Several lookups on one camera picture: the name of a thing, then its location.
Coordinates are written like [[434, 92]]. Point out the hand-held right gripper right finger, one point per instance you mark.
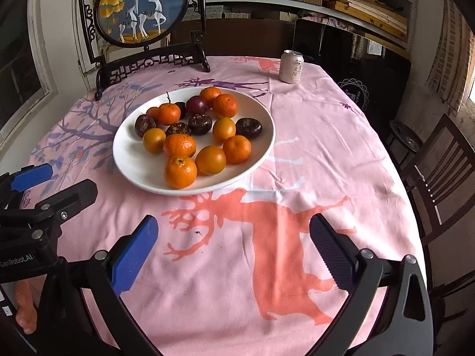
[[330, 252]]

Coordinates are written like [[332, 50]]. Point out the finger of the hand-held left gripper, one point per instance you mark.
[[74, 194], [29, 176]]

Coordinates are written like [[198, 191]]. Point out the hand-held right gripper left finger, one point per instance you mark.
[[133, 256]]

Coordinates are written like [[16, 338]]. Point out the white plate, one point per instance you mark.
[[130, 157]]

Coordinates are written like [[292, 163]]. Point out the pile of tangerines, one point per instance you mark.
[[180, 172]]

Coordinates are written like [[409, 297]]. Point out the dark brown water chestnut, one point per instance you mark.
[[248, 127], [200, 123], [180, 108], [178, 129], [144, 124]]

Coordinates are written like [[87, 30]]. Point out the red plum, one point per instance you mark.
[[196, 104]]

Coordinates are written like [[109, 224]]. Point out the person's left hand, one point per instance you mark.
[[26, 311]]

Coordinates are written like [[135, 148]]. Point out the white framed window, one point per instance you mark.
[[18, 81]]

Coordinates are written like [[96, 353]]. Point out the pink printed tablecloth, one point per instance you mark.
[[297, 155]]

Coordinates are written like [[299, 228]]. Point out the black round stool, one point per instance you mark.
[[406, 135]]

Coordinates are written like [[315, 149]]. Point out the dark wooden chair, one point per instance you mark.
[[458, 129]]

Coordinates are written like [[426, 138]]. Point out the beige drink can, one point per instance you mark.
[[292, 68]]

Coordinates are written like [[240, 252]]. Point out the round deer painting table screen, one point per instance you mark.
[[141, 7]]

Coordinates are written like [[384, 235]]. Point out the black leaning board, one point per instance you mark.
[[326, 44]]

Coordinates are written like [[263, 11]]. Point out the brick pattern curtain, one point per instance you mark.
[[445, 63]]

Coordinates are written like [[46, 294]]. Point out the white bookshelf with books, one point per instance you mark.
[[371, 11]]

